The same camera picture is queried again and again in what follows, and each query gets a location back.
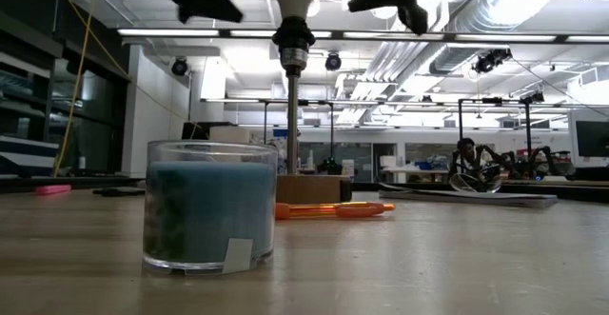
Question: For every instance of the black computer monitor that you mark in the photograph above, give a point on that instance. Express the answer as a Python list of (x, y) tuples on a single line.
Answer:
[(592, 139)]

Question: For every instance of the black metal camera frame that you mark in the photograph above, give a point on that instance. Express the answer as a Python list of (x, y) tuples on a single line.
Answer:
[(331, 129), (527, 129)]

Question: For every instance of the long ceiling light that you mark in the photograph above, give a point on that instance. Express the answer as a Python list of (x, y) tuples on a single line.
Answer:
[(380, 35), (587, 39), (252, 33), (166, 32), (504, 38)]

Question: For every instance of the wooden base metal pole lamp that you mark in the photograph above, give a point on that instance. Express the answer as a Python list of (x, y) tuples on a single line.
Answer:
[(309, 189)]

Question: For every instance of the silver ventilation duct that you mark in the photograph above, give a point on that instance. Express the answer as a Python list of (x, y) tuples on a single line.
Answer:
[(476, 10)]

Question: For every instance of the person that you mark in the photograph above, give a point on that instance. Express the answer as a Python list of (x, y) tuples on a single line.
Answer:
[(466, 146)]

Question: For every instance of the bright pink highlighter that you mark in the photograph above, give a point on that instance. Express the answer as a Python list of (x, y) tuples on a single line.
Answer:
[(52, 190)]

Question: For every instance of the orange ballpoint pen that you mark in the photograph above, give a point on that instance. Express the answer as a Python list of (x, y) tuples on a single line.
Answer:
[(352, 209)]

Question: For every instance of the dark storage shelf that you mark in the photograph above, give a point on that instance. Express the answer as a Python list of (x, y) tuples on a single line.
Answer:
[(28, 96)]

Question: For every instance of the blue candle glass jar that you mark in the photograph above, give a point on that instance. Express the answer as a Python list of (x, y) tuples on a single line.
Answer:
[(209, 210)]

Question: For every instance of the black background robot arm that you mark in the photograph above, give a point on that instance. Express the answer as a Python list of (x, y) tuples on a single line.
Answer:
[(542, 160), (495, 160)]

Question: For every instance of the clear safety glasses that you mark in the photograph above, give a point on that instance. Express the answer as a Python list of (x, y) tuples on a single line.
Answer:
[(468, 184)]

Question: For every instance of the black ceiling camera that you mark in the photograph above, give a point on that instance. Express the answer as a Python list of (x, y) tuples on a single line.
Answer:
[(180, 66), (333, 61), (490, 60), (533, 97)]

